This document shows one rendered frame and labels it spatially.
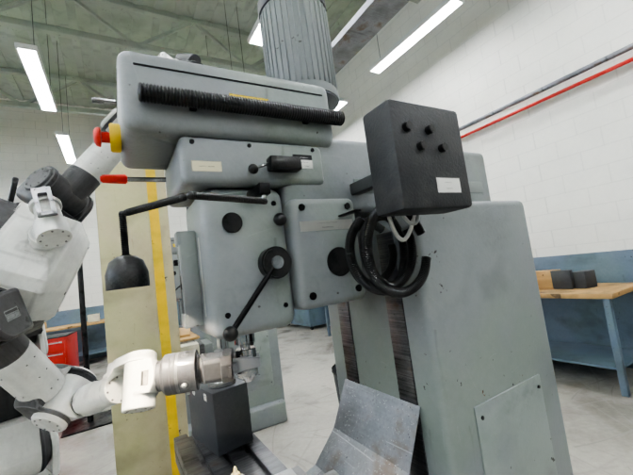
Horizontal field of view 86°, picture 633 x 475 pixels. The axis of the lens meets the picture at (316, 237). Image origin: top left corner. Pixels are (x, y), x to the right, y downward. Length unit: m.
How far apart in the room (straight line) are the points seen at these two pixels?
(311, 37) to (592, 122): 4.07
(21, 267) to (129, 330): 1.58
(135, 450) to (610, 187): 4.76
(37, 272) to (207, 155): 0.49
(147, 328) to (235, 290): 1.83
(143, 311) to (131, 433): 0.73
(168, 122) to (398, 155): 0.44
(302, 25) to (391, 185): 0.57
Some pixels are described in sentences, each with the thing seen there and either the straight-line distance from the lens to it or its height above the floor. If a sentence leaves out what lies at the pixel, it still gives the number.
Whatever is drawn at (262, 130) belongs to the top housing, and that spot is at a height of 1.75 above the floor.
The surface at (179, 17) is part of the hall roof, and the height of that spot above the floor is 6.14.
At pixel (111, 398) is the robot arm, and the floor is 1.21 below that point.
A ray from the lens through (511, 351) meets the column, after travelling 1.12.
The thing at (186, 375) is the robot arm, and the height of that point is 1.24.
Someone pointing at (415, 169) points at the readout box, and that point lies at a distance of 0.67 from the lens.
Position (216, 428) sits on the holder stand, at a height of 0.99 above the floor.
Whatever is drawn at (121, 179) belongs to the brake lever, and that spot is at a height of 1.70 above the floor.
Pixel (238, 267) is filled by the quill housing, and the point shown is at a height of 1.45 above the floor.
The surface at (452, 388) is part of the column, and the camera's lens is 0.93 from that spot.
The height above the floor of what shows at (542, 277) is 1.01.
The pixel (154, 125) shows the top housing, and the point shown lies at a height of 1.74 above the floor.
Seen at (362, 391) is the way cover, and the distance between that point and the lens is 1.13.
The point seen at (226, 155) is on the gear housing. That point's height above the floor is 1.69.
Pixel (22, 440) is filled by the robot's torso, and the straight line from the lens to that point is 1.37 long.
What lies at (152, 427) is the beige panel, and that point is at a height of 0.57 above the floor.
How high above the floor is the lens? 1.43
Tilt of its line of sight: 5 degrees up
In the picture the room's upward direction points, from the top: 7 degrees counter-clockwise
